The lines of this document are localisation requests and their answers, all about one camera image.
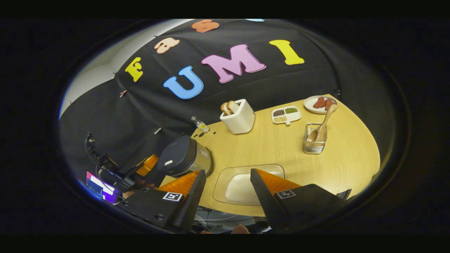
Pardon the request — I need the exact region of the black backdrop cloth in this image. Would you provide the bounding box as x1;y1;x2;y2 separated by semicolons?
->
59;19;394;183

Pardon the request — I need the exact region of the white round plate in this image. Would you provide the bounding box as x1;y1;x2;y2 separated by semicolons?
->
304;95;339;114

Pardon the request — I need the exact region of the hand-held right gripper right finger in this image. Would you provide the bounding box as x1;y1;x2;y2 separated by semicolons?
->
250;168;347;231

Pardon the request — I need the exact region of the dark grey rice cooker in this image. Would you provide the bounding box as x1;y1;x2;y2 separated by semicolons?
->
157;136;213;177

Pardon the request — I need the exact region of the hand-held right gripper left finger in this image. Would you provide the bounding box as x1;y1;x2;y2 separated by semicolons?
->
118;170;206;232

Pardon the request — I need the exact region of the wooden spoon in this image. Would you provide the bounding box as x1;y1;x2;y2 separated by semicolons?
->
307;103;338;142

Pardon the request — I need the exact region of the small glass bottle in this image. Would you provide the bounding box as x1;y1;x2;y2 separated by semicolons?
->
191;116;210;133

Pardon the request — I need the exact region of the white divided grain dish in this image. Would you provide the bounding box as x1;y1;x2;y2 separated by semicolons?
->
271;106;302;125

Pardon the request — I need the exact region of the metal wire chopstick holder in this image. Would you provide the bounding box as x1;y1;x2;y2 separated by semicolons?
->
303;123;328;155

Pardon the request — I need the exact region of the white toaster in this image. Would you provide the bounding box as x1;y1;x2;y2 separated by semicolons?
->
220;99;256;135

